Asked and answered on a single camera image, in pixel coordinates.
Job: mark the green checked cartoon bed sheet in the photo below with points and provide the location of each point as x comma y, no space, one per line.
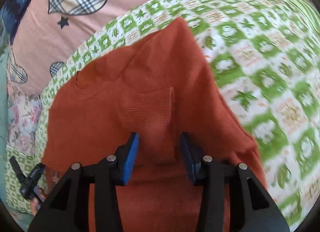
250,47

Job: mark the teal floral pillow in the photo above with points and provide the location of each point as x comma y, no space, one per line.
3,97

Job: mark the pink quilt with plaid hearts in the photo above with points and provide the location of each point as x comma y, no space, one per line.
100,9

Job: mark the rust orange knit sweater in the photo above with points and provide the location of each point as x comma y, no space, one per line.
150,72

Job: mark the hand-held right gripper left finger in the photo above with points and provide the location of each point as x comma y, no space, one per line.
130,158

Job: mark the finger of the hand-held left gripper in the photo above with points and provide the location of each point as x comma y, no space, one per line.
32,178

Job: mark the person's left hand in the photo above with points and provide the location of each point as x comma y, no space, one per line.
34,205

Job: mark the navy blue cloth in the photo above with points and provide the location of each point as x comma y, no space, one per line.
22,2

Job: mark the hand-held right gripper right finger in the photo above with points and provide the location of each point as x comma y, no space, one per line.
189,159

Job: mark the floral ruffled pillow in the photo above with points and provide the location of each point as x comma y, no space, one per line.
25,122

